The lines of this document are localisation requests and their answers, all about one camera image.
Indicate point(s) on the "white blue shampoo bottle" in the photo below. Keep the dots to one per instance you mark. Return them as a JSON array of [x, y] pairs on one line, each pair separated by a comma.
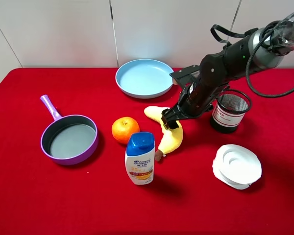
[[140, 157]]

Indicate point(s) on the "white round lid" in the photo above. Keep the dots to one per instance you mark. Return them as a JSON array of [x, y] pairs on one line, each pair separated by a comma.
[[236, 166]]

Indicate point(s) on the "orange fruit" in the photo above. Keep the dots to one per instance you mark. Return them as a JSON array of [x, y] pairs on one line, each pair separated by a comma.
[[123, 128]]

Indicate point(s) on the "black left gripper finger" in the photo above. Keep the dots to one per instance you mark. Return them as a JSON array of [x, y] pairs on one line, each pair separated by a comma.
[[170, 116]]

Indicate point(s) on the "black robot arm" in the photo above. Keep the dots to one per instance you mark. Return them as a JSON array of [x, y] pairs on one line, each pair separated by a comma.
[[243, 54]]

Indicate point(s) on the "black mesh pen holder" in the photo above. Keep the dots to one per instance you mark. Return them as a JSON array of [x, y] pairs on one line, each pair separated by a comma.
[[229, 111]]

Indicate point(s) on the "light blue plate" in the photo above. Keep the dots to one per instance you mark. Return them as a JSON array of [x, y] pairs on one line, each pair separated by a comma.
[[144, 78]]

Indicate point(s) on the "purple frying pan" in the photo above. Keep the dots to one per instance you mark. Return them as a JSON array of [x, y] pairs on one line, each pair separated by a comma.
[[70, 139]]

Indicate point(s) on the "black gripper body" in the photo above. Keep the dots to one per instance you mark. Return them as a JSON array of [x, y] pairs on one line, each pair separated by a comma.
[[200, 86]]

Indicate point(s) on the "red tablecloth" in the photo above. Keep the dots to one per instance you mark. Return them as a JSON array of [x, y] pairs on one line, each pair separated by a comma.
[[96, 197]]

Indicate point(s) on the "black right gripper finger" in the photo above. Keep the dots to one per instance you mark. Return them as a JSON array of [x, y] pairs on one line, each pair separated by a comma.
[[171, 122]]

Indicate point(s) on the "yellow plush banana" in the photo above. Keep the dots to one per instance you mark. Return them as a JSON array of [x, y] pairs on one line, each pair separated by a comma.
[[172, 138]]

